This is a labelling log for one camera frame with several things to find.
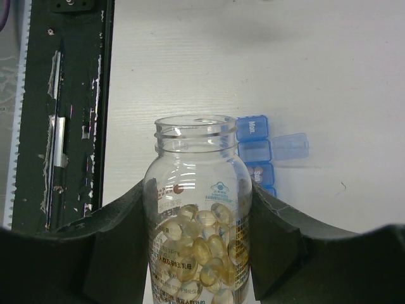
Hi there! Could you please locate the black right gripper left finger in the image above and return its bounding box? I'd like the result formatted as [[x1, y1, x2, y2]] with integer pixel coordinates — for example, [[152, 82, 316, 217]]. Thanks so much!
[[1, 184, 147, 303]]

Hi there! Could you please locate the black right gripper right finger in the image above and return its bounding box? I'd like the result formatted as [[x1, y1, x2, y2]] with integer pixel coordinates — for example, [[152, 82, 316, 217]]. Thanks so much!
[[249, 184, 404, 303]]

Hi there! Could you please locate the clear bottle of yellow capsules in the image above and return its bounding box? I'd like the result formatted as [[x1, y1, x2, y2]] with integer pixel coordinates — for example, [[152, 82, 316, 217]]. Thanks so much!
[[142, 115, 252, 303]]

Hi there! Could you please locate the blue weekly pill organizer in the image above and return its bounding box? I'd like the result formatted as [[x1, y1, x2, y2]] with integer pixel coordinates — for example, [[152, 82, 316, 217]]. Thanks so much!
[[236, 115, 309, 197]]

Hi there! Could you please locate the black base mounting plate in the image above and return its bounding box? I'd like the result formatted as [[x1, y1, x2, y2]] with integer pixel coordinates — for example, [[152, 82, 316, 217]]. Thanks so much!
[[11, 1, 115, 234]]

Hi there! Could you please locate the light blue cable duct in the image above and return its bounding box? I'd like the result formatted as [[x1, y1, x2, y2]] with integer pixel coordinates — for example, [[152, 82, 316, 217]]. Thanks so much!
[[1, 1, 32, 230]]

